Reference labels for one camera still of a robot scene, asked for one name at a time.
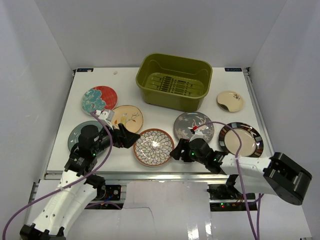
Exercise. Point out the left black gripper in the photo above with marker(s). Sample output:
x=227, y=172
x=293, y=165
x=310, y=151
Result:
x=118, y=137

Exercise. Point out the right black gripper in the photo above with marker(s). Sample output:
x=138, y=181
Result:
x=184, y=145

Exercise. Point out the beige bird plate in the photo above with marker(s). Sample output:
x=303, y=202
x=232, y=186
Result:
x=128, y=115

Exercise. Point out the white petal pattern plate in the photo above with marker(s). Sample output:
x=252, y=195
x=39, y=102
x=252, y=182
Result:
x=153, y=147

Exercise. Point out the grey deer plate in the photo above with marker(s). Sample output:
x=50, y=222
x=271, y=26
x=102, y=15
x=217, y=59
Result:
x=188, y=120

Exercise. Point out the red and teal floral plate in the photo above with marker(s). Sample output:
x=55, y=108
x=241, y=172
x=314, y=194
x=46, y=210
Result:
x=99, y=98

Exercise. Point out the teal plain plate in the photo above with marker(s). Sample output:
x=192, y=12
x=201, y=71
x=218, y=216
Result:
x=74, y=134

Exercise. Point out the dark rim cream plate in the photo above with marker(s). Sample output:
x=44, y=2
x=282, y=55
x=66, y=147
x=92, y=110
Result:
x=252, y=142

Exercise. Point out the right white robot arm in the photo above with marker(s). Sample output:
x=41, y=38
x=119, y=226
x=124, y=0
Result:
x=277, y=175

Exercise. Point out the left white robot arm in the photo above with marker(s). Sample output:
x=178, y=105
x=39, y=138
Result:
x=78, y=185

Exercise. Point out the green plastic bin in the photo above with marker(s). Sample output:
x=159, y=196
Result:
x=174, y=82

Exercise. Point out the small cream plate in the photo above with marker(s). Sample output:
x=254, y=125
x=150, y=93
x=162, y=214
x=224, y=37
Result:
x=230, y=101

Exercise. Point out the left blue table label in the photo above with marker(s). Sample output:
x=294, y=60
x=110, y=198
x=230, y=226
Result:
x=85, y=70

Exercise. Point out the blue table label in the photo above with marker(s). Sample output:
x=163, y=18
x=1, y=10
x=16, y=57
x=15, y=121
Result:
x=233, y=69
x=85, y=70

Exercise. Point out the right blue table label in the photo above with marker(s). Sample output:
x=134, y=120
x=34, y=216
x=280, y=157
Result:
x=233, y=69

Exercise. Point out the aluminium table frame rail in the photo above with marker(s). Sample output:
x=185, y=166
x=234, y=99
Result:
x=161, y=176

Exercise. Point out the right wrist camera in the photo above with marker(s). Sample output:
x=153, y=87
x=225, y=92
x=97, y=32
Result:
x=196, y=134

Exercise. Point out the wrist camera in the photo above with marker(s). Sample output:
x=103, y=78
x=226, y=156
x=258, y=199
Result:
x=196, y=134
x=105, y=116

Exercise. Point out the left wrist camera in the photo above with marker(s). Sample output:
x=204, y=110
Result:
x=105, y=116

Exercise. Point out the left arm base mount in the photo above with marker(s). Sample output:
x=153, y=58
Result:
x=109, y=193

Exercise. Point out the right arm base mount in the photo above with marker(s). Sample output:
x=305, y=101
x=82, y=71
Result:
x=225, y=199

